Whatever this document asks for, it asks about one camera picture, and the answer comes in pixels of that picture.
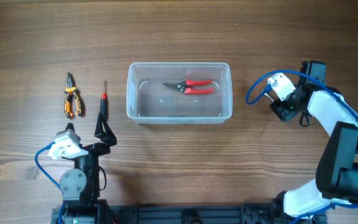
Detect red handled snips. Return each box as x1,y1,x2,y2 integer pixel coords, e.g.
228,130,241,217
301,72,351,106
163,79,214,95

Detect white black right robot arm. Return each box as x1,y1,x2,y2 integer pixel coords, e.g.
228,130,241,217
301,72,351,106
261,61,358,223

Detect clear plastic container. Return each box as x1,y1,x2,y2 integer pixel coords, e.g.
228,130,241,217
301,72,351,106
126,62,232,124

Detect black red precision screwdriver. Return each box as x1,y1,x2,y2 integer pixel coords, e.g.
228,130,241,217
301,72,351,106
99,80,108,120

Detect orange black pliers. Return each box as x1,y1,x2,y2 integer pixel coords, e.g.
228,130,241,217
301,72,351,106
63,72,85,119

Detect blue right cable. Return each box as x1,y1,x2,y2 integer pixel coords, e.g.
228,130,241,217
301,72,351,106
245,69,358,224

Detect blue cable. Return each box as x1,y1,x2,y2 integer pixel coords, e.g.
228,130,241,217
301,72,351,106
245,69,358,224
34,142,67,224

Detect blue left cable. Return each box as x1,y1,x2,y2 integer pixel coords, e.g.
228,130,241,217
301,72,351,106
34,142,67,224

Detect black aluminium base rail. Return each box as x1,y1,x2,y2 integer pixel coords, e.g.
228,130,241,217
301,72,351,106
51,203,294,224

